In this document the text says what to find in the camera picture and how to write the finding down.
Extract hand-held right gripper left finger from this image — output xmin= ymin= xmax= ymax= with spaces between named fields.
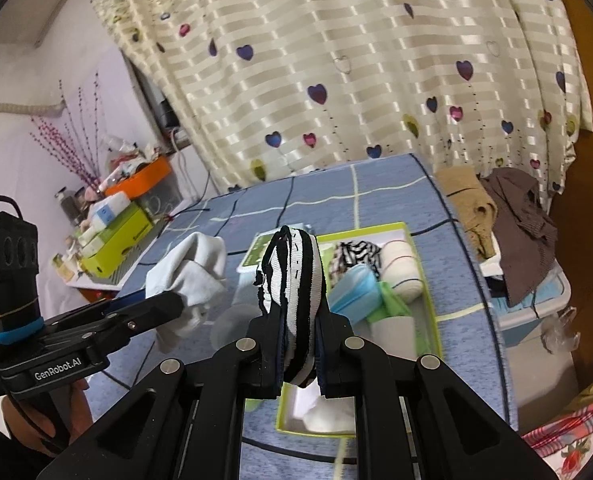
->
xmin=36 ymin=305 xmax=284 ymax=480

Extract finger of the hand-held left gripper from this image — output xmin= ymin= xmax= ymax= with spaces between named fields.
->
xmin=81 ymin=292 xmax=186 ymax=348
xmin=51 ymin=293 xmax=150 ymax=331

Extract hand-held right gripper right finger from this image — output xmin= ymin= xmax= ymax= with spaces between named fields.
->
xmin=317 ymin=310 xmax=562 ymax=480

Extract black white striped sock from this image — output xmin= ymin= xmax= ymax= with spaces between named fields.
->
xmin=254 ymin=226 xmax=330 ymax=388
xmin=329 ymin=241 xmax=382 ymax=286

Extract stack of blue face masks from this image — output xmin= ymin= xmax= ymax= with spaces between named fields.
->
xmin=331 ymin=265 xmax=382 ymax=323

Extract green sock with patterned trim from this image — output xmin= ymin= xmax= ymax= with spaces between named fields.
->
xmin=367 ymin=282 xmax=412 ymax=323

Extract white striped towel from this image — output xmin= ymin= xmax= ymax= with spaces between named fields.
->
xmin=379 ymin=241 xmax=425 ymax=303

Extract green and white box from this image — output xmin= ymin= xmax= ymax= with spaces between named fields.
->
xmin=236 ymin=221 xmax=445 ymax=436

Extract person's left hand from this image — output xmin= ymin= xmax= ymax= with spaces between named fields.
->
xmin=4 ymin=380 xmax=94 ymax=461

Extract green cardboard box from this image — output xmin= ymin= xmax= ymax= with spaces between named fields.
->
xmin=79 ymin=207 xmax=154 ymax=278

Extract white and blue box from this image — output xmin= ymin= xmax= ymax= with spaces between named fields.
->
xmin=87 ymin=192 xmax=131 ymax=231

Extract wet wipes packet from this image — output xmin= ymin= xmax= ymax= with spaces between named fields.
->
xmin=237 ymin=232 xmax=284 ymax=273

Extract clear plastic bin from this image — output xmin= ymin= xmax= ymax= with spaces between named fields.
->
xmin=144 ymin=172 xmax=183 ymax=213

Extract orange tray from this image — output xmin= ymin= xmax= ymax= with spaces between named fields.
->
xmin=104 ymin=156 xmax=172 ymax=198

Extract purple decorative branches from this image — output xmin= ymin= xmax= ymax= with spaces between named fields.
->
xmin=30 ymin=72 xmax=102 ymax=186

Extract blue plaid bedsheet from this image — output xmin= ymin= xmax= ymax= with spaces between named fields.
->
xmin=84 ymin=152 xmax=520 ymax=480

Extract large clear storage bin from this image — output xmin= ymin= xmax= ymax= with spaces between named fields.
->
xmin=479 ymin=240 xmax=577 ymax=411

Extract tan garment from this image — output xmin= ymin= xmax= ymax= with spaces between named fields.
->
xmin=437 ymin=167 xmax=500 ymax=261

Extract clear plastic bag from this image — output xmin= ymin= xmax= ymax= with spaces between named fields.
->
xmin=541 ymin=307 xmax=580 ymax=356

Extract brown striped shirt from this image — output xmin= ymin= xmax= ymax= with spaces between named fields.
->
xmin=479 ymin=167 xmax=560 ymax=308

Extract floral plaid cloth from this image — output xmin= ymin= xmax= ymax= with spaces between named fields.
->
xmin=521 ymin=400 xmax=593 ymax=480

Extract cream heart print curtain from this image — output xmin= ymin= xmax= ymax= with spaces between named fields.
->
xmin=84 ymin=0 xmax=593 ymax=196

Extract white corrugated hose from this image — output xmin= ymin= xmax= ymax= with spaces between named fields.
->
xmin=0 ymin=85 xmax=67 ymax=117

